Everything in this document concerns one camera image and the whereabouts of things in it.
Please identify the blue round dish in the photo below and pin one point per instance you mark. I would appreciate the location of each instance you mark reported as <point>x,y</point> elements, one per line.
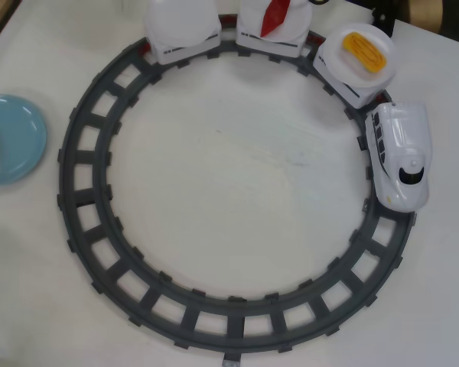
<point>19,145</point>

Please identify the white Shinkansen toy locomotive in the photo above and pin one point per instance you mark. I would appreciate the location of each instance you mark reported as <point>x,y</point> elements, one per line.
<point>401,137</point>

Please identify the yellow egg nigiri sushi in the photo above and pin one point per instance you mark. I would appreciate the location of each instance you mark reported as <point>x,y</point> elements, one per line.
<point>363,51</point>

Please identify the white toy train car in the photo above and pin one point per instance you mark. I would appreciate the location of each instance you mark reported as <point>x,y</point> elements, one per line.
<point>183,52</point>
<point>352,93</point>
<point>279,48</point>

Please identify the red tuna nigiri sushi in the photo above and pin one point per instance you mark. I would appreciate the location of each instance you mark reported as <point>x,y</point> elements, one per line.
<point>275,15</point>

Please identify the grey circular toy track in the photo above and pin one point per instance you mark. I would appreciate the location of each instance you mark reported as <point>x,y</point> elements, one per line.
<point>233,303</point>

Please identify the black clamp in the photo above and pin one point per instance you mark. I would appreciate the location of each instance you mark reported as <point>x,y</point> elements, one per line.
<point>384,19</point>

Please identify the black round object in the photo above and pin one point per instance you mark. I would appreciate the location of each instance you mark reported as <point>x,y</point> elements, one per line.
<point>320,2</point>

